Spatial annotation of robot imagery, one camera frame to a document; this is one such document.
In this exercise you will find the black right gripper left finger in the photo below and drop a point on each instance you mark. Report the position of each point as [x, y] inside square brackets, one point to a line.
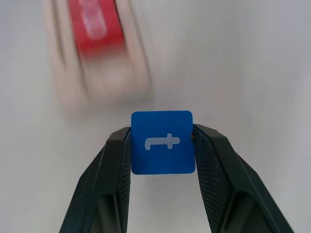
[102, 184]

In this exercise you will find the wooden letter tray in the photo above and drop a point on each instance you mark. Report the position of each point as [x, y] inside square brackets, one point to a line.
[107, 80]

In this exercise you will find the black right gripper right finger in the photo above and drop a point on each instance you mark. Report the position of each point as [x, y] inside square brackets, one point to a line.
[228, 184]

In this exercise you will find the blue letter tile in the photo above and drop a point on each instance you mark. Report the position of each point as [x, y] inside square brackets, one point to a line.
[162, 160]

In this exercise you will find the red letter tile o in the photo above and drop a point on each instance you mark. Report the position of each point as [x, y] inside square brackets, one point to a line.
[97, 26]

